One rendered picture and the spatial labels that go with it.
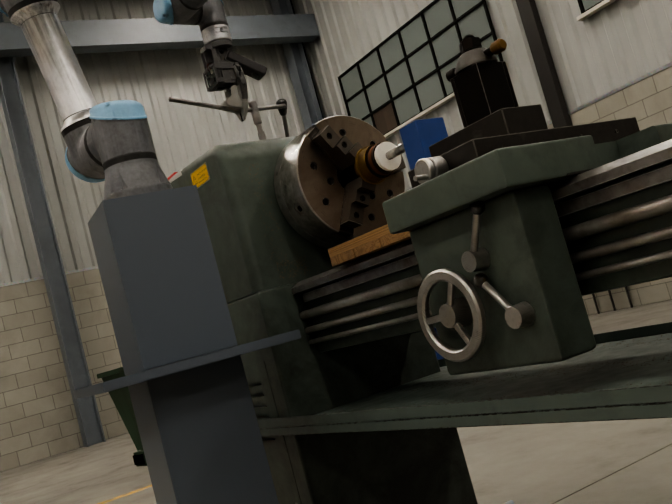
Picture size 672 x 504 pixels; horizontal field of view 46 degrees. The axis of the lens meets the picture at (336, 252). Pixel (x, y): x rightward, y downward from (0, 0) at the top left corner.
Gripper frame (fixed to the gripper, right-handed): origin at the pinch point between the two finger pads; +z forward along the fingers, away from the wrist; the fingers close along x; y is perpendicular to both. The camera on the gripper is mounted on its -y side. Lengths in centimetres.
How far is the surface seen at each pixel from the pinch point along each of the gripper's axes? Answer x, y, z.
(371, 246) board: 48, 6, 46
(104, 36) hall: -906, -316, -437
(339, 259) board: 35, 6, 46
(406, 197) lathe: 78, 18, 42
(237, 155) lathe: 7.8, 9.3, 12.6
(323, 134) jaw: 27.5, -4.0, 15.3
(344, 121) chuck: 23.5, -13.9, 11.4
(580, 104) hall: -424, -686, -116
